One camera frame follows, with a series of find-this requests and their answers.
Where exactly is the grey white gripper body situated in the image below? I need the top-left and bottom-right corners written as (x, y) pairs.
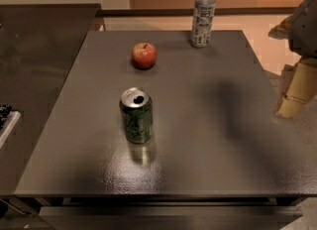
top-left (288, 0), bottom-right (317, 58)

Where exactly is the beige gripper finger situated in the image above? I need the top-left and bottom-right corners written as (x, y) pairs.
top-left (275, 57), bottom-right (317, 118)

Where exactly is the clear blue-label plastic bottle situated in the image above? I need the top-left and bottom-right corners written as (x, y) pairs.
top-left (190, 0), bottom-right (216, 48)

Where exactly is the red apple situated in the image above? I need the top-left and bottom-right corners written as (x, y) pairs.
top-left (131, 43), bottom-right (158, 69)

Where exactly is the green soda can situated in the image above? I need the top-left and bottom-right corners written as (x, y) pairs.
top-left (119, 87), bottom-right (153, 144)

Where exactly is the drawer front under table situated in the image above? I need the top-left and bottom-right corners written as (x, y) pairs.
top-left (40, 206), bottom-right (302, 230)

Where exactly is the dark side counter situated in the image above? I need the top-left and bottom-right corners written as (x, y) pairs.
top-left (0, 3), bottom-right (101, 197)

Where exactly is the keyboard on white tray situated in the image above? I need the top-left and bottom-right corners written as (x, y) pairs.
top-left (0, 104), bottom-right (21, 149)

